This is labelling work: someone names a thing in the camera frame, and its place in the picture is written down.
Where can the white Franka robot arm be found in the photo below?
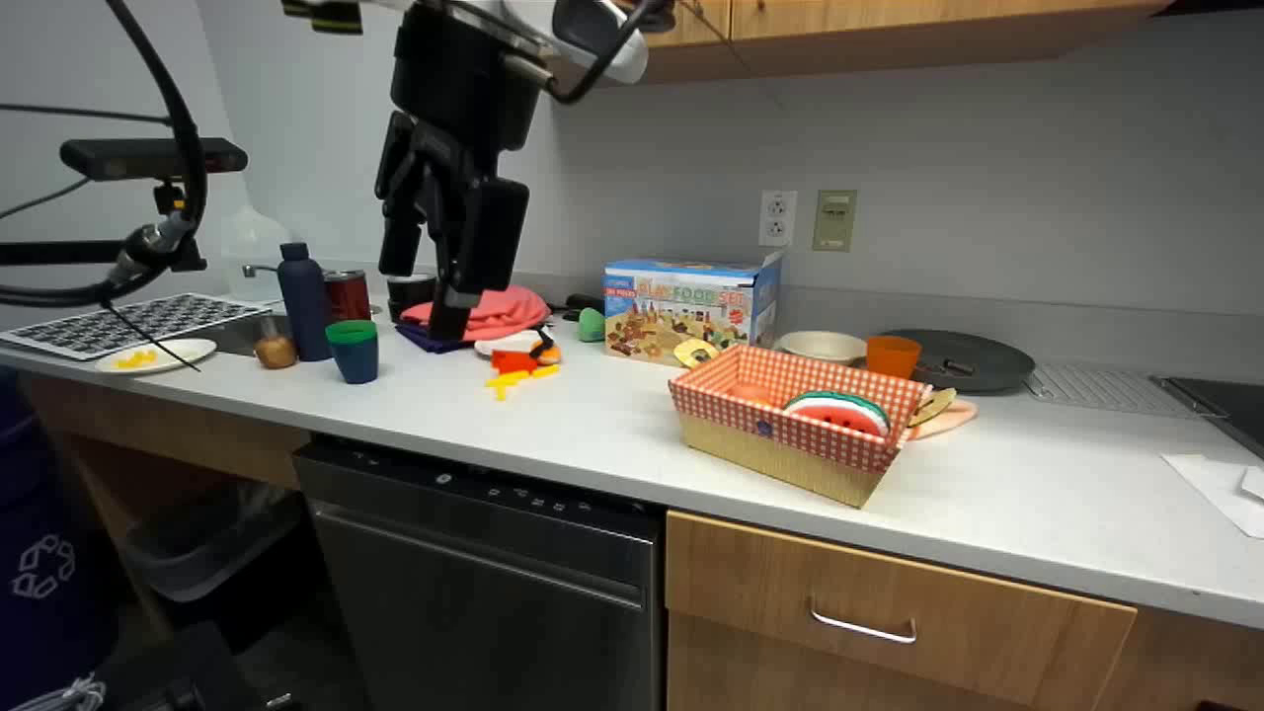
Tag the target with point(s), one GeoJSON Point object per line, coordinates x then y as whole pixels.
{"type": "Point", "coordinates": [615, 60]}

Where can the toy watermelon slice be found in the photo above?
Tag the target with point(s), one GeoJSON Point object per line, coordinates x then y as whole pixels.
{"type": "Point", "coordinates": [840, 410]}

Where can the grey trash bin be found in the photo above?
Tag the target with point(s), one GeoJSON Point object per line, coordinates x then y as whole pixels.
{"type": "Point", "coordinates": [200, 547]}

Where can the wooden sink cabinet frame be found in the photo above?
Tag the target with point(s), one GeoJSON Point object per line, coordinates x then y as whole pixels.
{"type": "Point", "coordinates": [160, 437]}

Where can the green bowl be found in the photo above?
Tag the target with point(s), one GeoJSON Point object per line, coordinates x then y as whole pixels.
{"type": "Point", "coordinates": [588, 325]}

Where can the beige light switch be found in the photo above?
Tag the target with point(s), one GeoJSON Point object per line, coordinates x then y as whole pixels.
{"type": "Point", "coordinates": [836, 217]}

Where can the black cup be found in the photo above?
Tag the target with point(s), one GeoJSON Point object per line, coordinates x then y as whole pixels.
{"type": "Point", "coordinates": [413, 296]}

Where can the black cooktop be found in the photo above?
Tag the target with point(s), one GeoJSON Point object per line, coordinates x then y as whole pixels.
{"type": "Point", "coordinates": [1227, 405]}

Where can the blue play food box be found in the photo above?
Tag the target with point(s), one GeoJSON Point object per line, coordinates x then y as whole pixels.
{"type": "Point", "coordinates": [684, 296]}

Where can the yellow toy fry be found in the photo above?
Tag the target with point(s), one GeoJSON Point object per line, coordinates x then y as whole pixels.
{"type": "Point", "coordinates": [540, 375]}
{"type": "Point", "coordinates": [508, 388]}

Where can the grey grid drying rack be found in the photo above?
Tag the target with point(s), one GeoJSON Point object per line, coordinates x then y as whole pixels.
{"type": "Point", "coordinates": [118, 322]}

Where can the wooden base cabinet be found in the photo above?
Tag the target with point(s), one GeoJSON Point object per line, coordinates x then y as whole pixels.
{"type": "Point", "coordinates": [737, 674]}

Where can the white bowl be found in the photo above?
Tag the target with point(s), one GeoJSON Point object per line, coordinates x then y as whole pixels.
{"type": "Point", "coordinates": [820, 343]}

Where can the white wall outlet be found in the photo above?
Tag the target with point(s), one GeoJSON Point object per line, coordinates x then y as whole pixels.
{"type": "Point", "coordinates": [779, 217]}

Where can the dark red can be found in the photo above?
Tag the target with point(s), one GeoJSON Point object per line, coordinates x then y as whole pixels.
{"type": "Point", "coordinates": [350, 296]}

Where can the yellow toy food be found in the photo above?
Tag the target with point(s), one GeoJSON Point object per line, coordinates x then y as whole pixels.
{"type": "Point", "coordinates": [135, 358]}

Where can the white paper sheet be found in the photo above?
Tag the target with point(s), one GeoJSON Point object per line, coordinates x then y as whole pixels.
{"type": "Point", "coordinates": [1216, 493]}

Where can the black stereo camera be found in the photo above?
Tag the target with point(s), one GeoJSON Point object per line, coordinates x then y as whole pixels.
{"type": "Point", "coordinates": [151, 159]}

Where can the white plate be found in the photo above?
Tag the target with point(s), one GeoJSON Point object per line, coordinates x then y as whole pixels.
{"type": "Point", "coordinates": [183, 354]}

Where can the orange plastic cup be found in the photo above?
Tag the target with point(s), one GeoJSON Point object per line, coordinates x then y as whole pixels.
{"type": "Point", "coordinates": [892, 358]}

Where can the blue cup green rim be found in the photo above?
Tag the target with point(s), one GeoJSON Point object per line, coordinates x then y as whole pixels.
{"type": "Point", "coordinates": [354, 354]}

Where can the small white dish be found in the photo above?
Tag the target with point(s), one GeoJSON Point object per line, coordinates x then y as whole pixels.
{"type": "Point", "coordinates": [504, 339]}

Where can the small brown toy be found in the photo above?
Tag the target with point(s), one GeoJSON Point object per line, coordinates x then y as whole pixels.
{"type": "Point", "coordinates": [272, 347]}

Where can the orange toy ball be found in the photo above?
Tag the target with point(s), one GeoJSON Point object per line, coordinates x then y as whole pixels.
{"type": "Point", "coordinates": [551, 358]}

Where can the wooden upper cabinet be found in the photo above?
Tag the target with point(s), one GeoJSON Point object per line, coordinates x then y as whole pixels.
{"type": "Point", "coordinates": [892, 23]}

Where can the grey mesh mat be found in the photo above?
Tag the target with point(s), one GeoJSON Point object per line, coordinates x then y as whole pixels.
{"type": "Point", "coordinates": [1091, 385]}

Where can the pink cloth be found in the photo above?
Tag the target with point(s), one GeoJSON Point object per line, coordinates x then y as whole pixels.
{"type": "Point", "coordinates": [508, 313]}

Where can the yellow toy slice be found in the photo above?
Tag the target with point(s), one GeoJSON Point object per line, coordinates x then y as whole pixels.
{"type": "Point", "coordinates": [694, 354]}

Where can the blue recycling bin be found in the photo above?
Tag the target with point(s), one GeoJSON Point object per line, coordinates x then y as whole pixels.
{"type": "Point", "coordinates": [42, 555]}

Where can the navy cloth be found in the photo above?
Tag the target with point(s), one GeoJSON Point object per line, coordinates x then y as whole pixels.
{"type": "Point", "coordinates": [421, 335]}

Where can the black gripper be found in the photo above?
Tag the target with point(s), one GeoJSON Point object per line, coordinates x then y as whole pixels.
{"type": "Point", "coordinates": [458, 80]}

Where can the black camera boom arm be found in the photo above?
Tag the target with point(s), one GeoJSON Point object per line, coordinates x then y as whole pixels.
{"type": "Point", "coordinates": [63, 252]}

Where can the pink toy plate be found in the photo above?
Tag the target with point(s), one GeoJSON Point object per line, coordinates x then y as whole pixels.
{"type": "Point", "coordinates": [946, 417]}

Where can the wooden front white drawer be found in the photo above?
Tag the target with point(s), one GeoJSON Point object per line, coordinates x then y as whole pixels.
{"type": "Point", "coordinates": [737, 576]}

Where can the red checkered paper basket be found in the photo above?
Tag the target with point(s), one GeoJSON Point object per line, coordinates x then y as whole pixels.
{"type": "Point", "coordinates": [792, 447]}

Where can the red toy fries holder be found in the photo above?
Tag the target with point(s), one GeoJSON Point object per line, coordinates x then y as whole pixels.
{"type": "Point", "coordinates": [512, 359]}

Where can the navy blue bottle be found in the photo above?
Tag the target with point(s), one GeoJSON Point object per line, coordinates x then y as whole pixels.
{"type": "Point", "coordinates": [307, 308]}

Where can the black round pan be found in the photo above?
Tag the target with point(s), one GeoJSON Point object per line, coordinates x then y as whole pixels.
{"type": "Point", "coordinates": [970, 358]}

